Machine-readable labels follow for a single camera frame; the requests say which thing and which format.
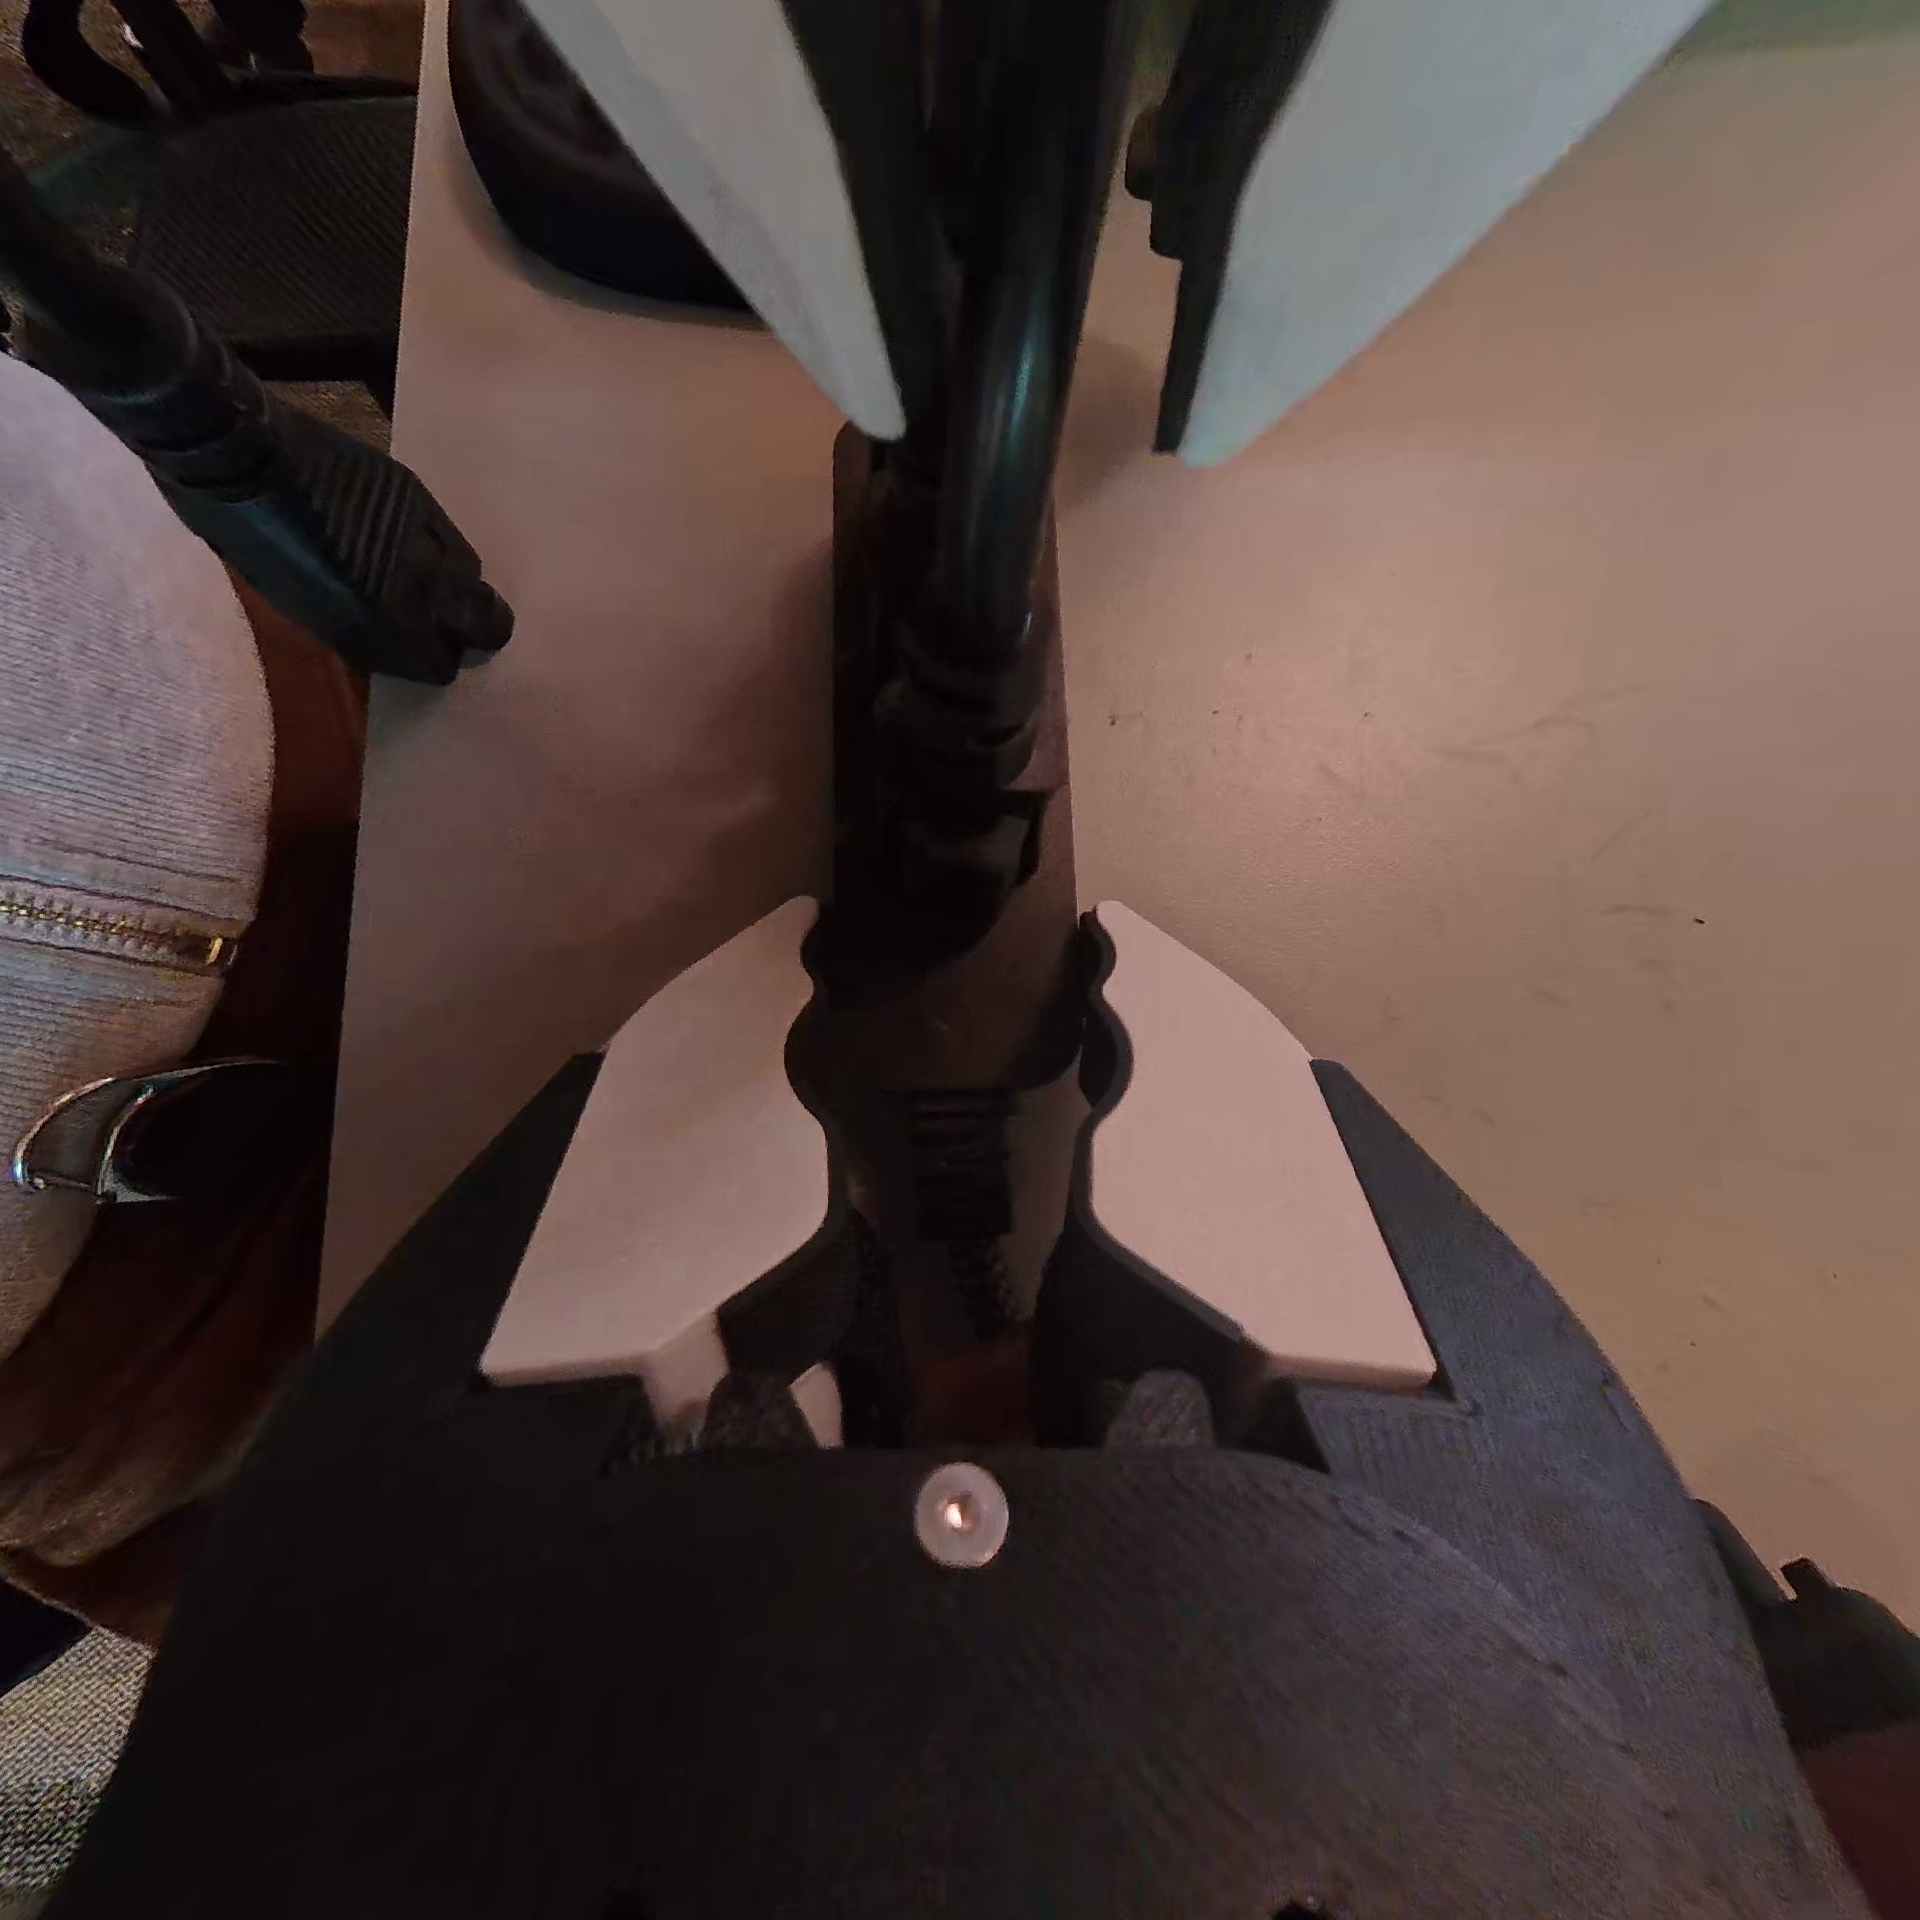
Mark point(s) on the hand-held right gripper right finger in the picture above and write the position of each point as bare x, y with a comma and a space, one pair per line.
1253, 1185

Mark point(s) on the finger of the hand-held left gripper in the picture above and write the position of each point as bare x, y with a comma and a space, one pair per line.
1412, 210
719, 195

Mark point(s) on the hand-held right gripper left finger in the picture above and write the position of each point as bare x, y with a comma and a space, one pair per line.
674, 1185

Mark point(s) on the black power strip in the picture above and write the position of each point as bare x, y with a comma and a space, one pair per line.
942, 1036

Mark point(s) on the black power plug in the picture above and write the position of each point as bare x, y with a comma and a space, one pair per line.
961, 781

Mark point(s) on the black ribbed plug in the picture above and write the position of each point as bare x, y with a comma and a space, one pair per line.
353, 548

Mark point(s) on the grey zippered bag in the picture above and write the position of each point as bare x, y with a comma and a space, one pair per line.
118, 842

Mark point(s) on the grey woven cloth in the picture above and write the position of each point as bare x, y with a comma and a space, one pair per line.
52, 1739

